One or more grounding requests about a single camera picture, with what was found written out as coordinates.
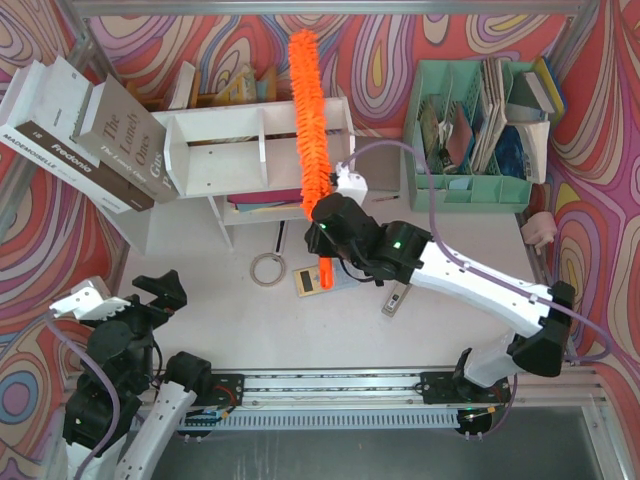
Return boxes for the blue beige calculator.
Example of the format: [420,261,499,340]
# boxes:
[292,263,359,298]

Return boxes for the small pencil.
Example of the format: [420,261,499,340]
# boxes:
[372,195,399,202]

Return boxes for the white small bookshelf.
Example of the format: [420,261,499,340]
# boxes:
[149,93,358,248]

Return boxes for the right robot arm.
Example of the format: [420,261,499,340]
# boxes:
[305,193,575,392]

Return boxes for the mint green desk organizer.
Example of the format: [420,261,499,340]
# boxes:
[403,57,552,213]

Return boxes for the stack of coloured paper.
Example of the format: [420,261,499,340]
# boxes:
[226,189,302,213]

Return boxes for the orange wooden book rack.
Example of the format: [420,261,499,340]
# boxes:
[124,61,279,113]

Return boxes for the masking tape roll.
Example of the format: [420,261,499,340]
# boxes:
[249,253,286,288]

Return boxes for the brown white Fredonia book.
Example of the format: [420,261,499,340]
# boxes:
[1,57,154,213]

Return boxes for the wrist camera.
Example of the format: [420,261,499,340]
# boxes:
[331,161,368,206]
[49,276,131,320]

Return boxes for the grey Lonely Ones book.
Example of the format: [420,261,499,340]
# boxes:
[75,76,178,204]

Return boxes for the pink pig figurine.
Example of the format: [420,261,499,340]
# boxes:
[521,211,557,255]

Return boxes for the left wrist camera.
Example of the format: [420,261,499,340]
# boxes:
[49,276,131,320]

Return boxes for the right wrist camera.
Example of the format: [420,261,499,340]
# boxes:
[331,161,368,206]

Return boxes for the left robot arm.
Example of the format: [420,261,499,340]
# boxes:
[49,270,213,479]

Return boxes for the orange microfiber duster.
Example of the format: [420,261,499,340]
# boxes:
[287,28,335,291]

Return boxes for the books in green organizer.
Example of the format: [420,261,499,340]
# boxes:
[405,57,566,184]

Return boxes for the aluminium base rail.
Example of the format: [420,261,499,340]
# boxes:
[211,368,512,406]

